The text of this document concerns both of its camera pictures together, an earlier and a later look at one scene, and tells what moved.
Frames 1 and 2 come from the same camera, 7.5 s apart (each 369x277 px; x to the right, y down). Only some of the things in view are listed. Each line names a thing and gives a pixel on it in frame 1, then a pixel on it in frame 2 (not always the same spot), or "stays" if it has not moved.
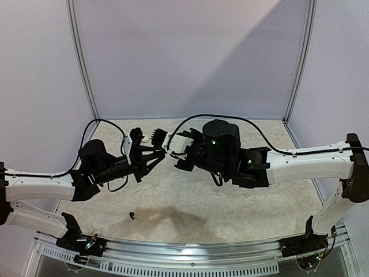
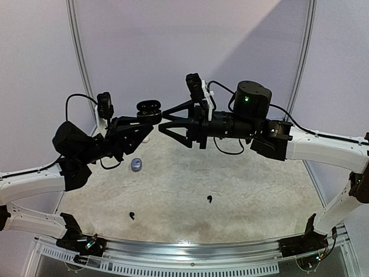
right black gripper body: x=187 y=157 -> x=199 y=124
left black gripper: x=137 y=158 -> x=121 y=136
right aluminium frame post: x=304 y=62 stays
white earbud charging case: x=146 y=139 stays
